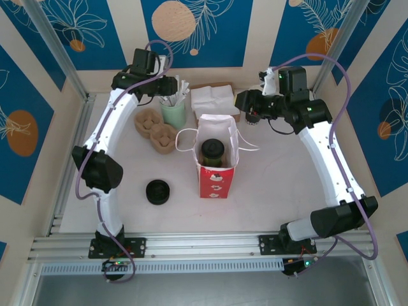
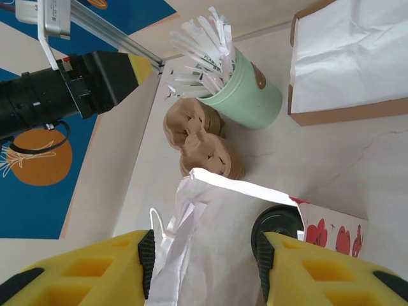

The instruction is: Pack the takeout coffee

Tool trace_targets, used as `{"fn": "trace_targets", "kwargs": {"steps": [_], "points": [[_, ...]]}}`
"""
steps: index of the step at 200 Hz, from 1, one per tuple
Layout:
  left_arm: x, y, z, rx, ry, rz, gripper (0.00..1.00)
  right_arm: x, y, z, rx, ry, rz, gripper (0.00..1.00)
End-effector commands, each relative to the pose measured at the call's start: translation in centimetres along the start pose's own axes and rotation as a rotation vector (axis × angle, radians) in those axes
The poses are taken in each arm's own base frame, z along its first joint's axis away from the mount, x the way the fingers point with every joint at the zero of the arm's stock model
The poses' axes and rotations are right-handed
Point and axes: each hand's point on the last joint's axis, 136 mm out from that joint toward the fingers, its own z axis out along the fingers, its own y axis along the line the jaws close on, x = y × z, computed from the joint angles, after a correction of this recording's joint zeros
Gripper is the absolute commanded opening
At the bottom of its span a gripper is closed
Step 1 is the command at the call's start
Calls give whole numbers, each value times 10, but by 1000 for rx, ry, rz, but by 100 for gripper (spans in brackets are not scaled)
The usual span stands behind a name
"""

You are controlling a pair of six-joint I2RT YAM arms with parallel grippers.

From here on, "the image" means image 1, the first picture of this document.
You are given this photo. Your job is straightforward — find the black cup lid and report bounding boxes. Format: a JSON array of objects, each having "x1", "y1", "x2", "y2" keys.
[
  {"x1": 145, "y1": 179, "x2": 171, "y2": 207},
  {"x1": 200, "y1": 138, "x2": 226, "y2": 159}
]

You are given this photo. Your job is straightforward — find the green paper coffee cup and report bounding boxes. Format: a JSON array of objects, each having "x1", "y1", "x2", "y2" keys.
[{"x1": 199, "y1": 149, "x2": 226, "y2": 168}]

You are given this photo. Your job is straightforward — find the white red paper bag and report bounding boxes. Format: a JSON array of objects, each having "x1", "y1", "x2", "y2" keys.
[{"x1": 175, "y1": 113, "x2": 261, "y2": 199}]

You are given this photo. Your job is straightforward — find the stack of paper cups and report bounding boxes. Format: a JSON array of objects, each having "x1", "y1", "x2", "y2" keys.
[{"x1": 244, "y1": 83, "x2": 267, "y2": 126}]

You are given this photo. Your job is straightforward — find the mint green straw holder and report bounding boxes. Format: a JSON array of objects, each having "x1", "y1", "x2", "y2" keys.
[{"x1": 159, "y1": 98, "x2": 187, "y2": 130}]

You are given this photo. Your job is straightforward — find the white paper napkins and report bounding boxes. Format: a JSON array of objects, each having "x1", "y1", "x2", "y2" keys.
[{"x1": 191, "y1": 85, "x2": 238, "y2": 115}]

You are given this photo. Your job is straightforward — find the brown cardboard napkin box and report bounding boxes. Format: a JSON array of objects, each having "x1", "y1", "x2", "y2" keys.
[{"x1": 190, "y1": 82, "x2": 242, "y2": 124}]

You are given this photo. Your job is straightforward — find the brown pulp cup carrier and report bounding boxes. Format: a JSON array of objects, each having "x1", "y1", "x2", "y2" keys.
[{"x1": 133, "y1": 107, "x2": 178, "y2": 156}]

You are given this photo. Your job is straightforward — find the small electronics board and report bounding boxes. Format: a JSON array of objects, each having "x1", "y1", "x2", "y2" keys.
[
  {"x1": 282, "y1": 256, "x2": 319, "y2": 277},
  {"x1": 101, "y1": 258, "x2": 132, "y2": 273}
]

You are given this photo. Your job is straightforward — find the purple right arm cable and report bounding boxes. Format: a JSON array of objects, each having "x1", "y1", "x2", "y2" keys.
[{"x1": 270, "y1": 53, "x2": 379, "y2": 278}]

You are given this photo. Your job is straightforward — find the aluminium frame post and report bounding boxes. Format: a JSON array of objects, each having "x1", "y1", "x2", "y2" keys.
[
  {"x1": 22, "y1": 0, "x2": 96, "y2": 103},
  {"x1": 311, "y1": 0, "x2": 374, "y2": 96}
]

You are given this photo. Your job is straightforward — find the aluminium frame side rail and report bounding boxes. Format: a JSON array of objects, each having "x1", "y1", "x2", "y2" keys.
[{"x1": 47, "y1": 94, "x2": 97, "y2": 237}]

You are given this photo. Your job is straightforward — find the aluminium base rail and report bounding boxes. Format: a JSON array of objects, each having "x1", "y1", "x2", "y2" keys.
[{"x1": 30, "y1": 231, "x2": 374, "y2": 261}]

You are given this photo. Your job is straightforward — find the grey slotted cable duct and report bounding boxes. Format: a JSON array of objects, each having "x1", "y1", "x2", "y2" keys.
[{"x1": 40, "y1": 258, "x2": 285, "y2": 275}]

